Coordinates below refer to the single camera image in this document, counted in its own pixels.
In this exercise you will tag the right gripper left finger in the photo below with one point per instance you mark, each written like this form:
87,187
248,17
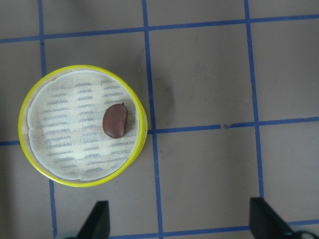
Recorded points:
97,225

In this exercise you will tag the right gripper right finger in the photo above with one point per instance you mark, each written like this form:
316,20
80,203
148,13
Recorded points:
265,223

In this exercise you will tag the yellow bamboo steamer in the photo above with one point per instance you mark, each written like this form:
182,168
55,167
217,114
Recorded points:
60,126

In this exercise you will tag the brown bun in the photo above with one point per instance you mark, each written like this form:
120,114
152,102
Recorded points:
114,120

